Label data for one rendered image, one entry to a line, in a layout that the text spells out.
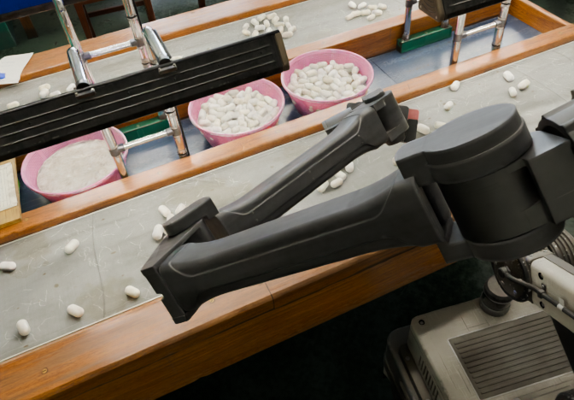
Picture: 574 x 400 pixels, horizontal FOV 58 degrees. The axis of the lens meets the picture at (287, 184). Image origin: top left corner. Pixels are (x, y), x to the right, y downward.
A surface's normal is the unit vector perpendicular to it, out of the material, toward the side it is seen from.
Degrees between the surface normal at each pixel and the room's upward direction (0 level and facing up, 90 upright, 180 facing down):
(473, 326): 0
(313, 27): 0
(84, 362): 0
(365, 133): 52
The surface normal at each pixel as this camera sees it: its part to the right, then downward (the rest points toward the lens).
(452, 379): -0.07, -0.70
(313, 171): 0.52, -0.07
